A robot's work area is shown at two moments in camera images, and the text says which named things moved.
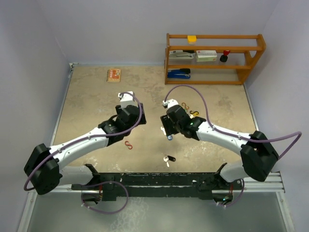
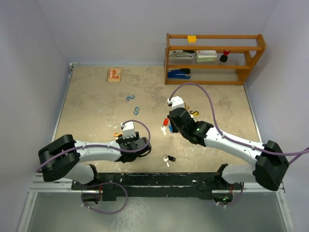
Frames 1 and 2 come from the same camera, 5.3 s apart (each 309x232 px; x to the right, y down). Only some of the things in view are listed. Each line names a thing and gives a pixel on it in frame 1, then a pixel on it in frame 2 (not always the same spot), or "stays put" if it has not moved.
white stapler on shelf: x=181 y=55 stays put
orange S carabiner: x=186 y=106 stays put
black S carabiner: x=190 y=112 stays put
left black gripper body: x=119 y=109 to x=128 y=140
